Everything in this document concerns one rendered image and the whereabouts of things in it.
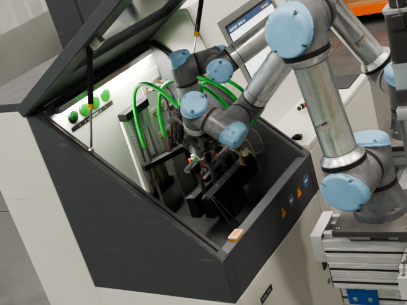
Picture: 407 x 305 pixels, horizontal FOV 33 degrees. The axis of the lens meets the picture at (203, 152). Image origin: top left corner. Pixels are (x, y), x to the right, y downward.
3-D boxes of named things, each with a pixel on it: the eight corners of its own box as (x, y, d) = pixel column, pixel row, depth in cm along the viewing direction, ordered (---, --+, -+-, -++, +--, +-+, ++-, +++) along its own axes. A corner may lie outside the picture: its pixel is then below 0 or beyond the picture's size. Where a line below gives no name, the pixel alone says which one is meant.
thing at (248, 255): (241, 296, 214) (228, 253, 208) (229, 295, 217) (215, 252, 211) (315, 194, 260) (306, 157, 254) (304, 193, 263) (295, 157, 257)
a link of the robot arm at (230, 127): (258, 116, 189) (225, 96, 192) (238, 134, 181) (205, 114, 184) (250, 137, 194) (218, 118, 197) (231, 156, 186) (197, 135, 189)
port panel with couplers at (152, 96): (168, 151, 269) (144, 77, 257) (162, 152, 271) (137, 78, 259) (185, 137, 278) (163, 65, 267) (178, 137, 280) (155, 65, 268)
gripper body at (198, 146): (199, 161, 208) (197, 145, 197) (182, 140, 211) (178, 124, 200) (220, 146, 210) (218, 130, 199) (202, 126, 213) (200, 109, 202)
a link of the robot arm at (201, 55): (235, 71, 219) (202, 81, 219) (229, 63, 229) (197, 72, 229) (229, 47, 216) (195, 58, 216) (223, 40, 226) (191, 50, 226)
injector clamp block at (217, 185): (220, 235, 244) (209, 198, 238) (197, 234, 249) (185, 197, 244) (261, 187, 269) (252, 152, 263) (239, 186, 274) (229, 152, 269)
